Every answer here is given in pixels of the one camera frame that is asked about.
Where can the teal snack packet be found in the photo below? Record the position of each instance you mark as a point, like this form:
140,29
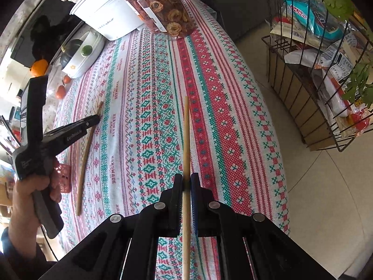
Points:
314,14

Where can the white oval dish flower print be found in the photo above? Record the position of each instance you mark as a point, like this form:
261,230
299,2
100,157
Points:
87,62

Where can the patterned woven tablecloth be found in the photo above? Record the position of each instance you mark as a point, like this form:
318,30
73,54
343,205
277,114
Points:
151,108

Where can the orange fruit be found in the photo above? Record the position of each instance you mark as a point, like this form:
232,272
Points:
39,67

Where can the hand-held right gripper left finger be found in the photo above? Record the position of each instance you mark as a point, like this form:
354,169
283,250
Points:
178,198

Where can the person's left hand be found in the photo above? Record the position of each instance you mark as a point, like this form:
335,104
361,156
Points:
24,195

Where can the jar of red goji berries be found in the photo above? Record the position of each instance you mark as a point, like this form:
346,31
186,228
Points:
138,10

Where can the dark green squash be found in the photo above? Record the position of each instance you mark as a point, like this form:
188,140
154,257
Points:
70,53

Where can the white printed snack packet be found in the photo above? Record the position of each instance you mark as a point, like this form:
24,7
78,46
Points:
335,55

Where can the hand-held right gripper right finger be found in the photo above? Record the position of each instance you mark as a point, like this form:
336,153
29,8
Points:
193,204

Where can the small orange tomato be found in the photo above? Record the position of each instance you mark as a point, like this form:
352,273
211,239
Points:
60,92
67,79

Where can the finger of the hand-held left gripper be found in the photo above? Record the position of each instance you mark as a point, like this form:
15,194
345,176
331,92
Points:
91,120

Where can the jar of dried hawthorn slices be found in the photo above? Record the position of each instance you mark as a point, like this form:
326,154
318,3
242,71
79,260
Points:
172,14

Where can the person's left forearm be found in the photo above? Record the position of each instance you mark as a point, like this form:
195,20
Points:
17,242

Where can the wooden chopstick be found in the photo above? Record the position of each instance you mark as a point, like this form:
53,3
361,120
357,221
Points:
83,166
186,140

